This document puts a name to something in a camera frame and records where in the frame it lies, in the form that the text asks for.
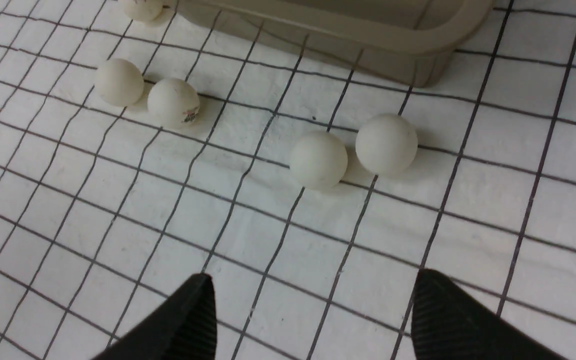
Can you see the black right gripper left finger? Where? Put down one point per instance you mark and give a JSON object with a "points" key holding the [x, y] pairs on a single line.
{"points": [[184, 327]]}

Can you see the white black grid tablecloth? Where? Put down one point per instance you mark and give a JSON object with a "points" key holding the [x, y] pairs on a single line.
{"points": [[104, 213]]}

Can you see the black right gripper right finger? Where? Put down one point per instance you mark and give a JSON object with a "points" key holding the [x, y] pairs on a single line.
{"points": [[449, 324]]}

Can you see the white ball with dark print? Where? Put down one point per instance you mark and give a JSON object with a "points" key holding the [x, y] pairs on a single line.
{"points": [[119, 82]]}

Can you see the olive green plastic bin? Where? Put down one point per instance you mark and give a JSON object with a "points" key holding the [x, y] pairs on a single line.
{"points": [[410, 42]]}

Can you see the plain white ping-pong ball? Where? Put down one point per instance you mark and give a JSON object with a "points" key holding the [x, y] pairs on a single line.
{"points": [[386, 145], [318, 160]]}

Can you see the white ball with red logo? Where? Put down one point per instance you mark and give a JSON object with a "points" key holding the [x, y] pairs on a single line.
{"points": [[173, 103]]}

